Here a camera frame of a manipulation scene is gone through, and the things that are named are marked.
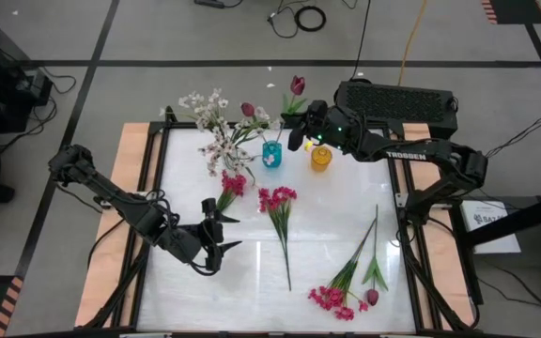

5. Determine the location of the light wooden table board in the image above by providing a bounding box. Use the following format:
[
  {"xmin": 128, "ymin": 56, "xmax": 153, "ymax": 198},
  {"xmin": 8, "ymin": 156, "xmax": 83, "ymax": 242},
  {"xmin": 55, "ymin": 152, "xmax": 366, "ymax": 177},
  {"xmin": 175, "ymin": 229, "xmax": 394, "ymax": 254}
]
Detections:
[{"xmin": 73, "ymin": 122, "xmax": 476, "ymax": 330}]

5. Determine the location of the black cable bundle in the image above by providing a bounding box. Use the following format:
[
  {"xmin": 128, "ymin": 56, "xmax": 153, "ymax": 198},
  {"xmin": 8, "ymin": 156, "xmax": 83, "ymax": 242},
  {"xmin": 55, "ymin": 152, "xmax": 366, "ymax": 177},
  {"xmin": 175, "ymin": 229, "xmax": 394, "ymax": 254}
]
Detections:
[{"xmin": 484, "ymin": 108, "xmax": 541, "ymax": 161}]

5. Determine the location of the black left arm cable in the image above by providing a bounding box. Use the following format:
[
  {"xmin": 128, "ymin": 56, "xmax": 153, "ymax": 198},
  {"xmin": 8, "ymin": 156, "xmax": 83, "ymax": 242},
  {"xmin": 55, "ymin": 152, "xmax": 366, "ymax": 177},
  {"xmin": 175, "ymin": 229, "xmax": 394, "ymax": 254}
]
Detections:
[{"xmin": 146, "ymin": 187, "xmax": 221, "ymax": 278}]

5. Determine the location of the black desk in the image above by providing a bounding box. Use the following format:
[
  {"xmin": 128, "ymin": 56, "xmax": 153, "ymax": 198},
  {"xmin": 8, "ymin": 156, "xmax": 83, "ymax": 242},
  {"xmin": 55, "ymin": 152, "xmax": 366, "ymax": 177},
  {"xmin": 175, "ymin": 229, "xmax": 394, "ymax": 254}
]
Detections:
[{"xmin": 448, "ymin": 187, "xmax": 541, "ymax": 325}]

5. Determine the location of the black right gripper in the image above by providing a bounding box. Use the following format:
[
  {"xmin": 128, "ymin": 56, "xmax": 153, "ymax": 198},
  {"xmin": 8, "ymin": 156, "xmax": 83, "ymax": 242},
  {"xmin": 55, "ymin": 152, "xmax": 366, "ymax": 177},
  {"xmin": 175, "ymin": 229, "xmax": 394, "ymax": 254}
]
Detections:
[{"xmin": 282, "ymin": 100, "xmax": 361, "ymax": 152}]

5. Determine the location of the black metal table frame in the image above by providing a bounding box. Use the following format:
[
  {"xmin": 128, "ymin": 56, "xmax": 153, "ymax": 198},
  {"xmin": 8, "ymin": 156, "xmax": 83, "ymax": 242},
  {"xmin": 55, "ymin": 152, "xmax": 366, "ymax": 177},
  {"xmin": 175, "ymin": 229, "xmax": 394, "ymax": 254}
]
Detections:
[{"xmin": 75, "ymin": 105, "xmax": 481, "ymax": 338}]

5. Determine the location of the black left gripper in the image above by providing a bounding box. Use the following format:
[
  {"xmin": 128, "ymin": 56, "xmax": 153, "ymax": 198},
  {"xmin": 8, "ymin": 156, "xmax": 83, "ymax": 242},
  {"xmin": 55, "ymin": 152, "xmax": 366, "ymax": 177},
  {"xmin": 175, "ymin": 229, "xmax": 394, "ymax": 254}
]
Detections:
[{"xmin": 160, "ymin": 197, "xmax": 243, "ymax": 273}]

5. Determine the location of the yellow glass vase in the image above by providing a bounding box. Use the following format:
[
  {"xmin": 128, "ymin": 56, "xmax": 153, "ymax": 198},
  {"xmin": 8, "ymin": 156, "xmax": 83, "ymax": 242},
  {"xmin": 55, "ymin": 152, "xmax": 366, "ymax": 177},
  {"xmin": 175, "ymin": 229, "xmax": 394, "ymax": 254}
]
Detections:
[{"xmin": 310, "ymin": 146, "xmax": 333, "ymax": 173}]

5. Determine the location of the blue glass vase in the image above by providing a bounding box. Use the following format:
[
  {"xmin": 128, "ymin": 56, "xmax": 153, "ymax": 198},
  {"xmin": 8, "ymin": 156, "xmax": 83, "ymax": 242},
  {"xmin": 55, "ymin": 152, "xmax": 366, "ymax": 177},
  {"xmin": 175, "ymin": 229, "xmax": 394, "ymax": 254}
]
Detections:
[{"xmin": 261, "ymin": 140, "xmax": 283, "ymax": 169}]

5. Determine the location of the loose black floor cable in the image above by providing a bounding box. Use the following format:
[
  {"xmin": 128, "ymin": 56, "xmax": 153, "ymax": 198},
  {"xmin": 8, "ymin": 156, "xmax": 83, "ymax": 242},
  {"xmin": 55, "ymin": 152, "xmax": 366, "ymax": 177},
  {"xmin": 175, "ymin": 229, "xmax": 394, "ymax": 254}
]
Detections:
[{"xmin": 266, "ymin": 0, "xmax": 300, "ymax": 39}]

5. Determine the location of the yellow cable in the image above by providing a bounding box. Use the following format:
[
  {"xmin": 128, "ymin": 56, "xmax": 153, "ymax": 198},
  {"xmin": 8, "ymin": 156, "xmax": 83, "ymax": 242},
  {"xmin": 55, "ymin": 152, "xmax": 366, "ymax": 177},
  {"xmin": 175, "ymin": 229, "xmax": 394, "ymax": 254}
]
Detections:
[{"xmin": 396, "ymin": 0, "xmax": 429, "ymax": 86}]

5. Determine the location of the coiled black cable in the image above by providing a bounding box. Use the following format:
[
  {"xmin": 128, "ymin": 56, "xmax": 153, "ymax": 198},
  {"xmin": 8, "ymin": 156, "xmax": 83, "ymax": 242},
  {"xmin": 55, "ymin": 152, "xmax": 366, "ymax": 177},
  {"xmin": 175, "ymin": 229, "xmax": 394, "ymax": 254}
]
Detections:
[{"xmin": 294, "ymin": 5, "xmax": 327, "ymax": 33}]

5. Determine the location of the black perforated computer case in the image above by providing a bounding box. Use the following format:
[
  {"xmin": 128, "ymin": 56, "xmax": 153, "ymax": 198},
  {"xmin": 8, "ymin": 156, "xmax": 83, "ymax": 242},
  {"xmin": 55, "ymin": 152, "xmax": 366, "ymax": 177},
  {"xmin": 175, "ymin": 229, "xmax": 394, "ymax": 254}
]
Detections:
[{"xmin": 334, "ymin": 79, "xmax": 459, "ymax": 142}]

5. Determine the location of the long black cable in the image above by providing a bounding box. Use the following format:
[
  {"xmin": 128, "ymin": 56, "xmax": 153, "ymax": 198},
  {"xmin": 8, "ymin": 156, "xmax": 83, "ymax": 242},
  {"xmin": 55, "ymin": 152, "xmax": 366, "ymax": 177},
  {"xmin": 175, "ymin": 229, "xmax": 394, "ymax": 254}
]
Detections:
[{"xmin": 348, "ymin": 0, "xmax": 373, "ymax": 82}]

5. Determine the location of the pink artificial flower bunch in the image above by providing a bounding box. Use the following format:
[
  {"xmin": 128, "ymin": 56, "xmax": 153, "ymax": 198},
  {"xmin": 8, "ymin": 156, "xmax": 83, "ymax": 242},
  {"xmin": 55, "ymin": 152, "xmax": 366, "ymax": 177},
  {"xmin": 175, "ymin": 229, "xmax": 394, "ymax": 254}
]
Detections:
[
  {"xmin": 216, "ymin": 169, "xmax": 248, "ymax": 212},
  {"xmin": 306, "ymin": 218, "xmax": 378, "ymax": 322},
  {"xmin": 257, "ymin": 186, "xmax": 299, "ymax": 292}
]

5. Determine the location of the white printed paper sheet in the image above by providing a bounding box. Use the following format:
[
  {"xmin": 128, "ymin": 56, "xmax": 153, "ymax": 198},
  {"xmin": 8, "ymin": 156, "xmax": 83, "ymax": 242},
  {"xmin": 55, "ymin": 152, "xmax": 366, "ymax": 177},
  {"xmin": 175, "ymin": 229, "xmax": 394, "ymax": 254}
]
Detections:
[{"xmin": 460, "ymin": 199, "xmax": 523, "ymax": 255}]

